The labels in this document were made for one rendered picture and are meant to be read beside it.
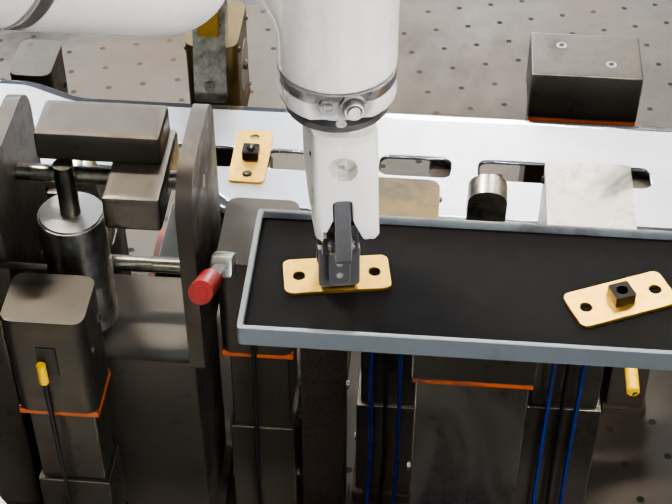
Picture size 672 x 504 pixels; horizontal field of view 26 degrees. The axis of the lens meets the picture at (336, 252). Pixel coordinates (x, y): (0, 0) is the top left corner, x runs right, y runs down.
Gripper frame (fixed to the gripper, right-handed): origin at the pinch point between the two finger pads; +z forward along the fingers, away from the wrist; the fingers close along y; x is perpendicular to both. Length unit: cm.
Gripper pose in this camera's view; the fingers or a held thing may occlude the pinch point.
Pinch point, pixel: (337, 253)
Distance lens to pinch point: 113.8
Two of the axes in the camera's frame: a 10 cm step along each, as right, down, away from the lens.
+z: 0.0, 7.3, 6.8
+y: -0.8, -6.8, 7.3
